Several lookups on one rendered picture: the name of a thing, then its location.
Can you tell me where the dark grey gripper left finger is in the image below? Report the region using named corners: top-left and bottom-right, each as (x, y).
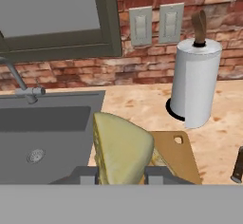
top-left (50, 166), bottom-right (99, 185)

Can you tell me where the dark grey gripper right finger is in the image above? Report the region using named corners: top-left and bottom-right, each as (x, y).
top-left (143, 166), bottom-right (195, 185)

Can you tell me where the yellow cheese wedge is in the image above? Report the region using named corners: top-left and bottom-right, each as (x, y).
top-left (92, 111), bottom-right (156, 185)

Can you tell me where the wooden cutting board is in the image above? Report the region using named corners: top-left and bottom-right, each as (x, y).
top-left (140, 130), bottom-right (203, 185)

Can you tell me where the grey kitchen sink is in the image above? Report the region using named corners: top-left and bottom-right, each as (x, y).
top-left (0, 90), bottom-right (106, 185)

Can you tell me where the white paper towel roll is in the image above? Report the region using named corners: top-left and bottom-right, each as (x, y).
top-left (170, 38), bottom-right (223, 129)

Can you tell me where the grey sink tap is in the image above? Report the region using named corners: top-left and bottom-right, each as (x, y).
top-left (0, 56), bottom-right (47, 105)

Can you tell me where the paper towel holder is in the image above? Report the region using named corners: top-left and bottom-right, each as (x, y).
top-left (165, 9), bottom-right (208, 122)

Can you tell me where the grey framed window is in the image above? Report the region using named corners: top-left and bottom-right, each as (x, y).
top-left (0, 0), bottom-right (123, 64)

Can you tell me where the dark knife handle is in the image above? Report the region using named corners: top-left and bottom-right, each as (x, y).
top-left (230, 145), bottom-right (243, 184)

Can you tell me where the grey wall switch plate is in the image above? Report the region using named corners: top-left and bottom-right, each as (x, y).
top-left (158, 2), bottom-right (185, 45)
top-left (128, 6), bottom-right (154, 47)

